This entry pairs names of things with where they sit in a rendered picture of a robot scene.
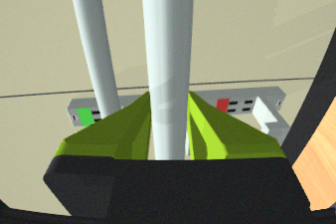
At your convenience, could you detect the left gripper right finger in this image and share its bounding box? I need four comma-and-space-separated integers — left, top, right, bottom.
187, 91, 286, 159

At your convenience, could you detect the dark grey wall panel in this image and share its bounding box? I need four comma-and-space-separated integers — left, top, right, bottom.
0, 0, 336, 216

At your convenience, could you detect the grey metal bar with green end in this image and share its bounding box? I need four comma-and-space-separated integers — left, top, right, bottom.
73, 0, 120, 118

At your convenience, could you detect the grey metal bar with yellow ends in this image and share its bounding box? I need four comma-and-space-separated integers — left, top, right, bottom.
143, 0, 194, 160

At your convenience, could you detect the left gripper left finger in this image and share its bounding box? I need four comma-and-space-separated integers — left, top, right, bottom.
53, 92, 152, 159

